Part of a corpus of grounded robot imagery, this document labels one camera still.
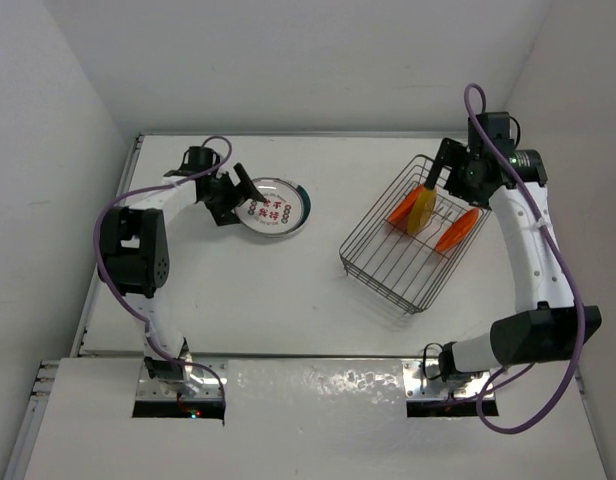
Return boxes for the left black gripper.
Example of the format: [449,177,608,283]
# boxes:
[203,164,265,225]

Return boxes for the white plate red characters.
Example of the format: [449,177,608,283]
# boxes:
[234,177,302,226]

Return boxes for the green rimmed white plate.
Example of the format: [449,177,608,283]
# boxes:
[284,179,312,236]
[245,222,307,239]

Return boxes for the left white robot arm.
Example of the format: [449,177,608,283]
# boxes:
[93,144,263,383]

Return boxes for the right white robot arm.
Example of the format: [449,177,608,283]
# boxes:
[426,112,602,381]

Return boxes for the yellow plate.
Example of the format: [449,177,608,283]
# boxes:
[407,187,437,236]

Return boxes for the near orange plate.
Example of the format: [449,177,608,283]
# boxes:
[435,208,480,253]

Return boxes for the orange plate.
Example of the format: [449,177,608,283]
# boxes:
[435,208,480,253]
[387,185,425,225]

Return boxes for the far orange plate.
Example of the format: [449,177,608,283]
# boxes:
[387,185,425,225]

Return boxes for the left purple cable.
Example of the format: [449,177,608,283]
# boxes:
[96,136,233,401]

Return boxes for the wire dish rack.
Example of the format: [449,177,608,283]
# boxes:
[339,154,490,314]

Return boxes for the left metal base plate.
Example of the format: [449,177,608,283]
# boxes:
[135,354,228,401]

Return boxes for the metal base plate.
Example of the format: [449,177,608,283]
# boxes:
[402,357,490,402]
[135,354,228,401]

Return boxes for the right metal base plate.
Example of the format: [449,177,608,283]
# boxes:
[402,357,490,402]

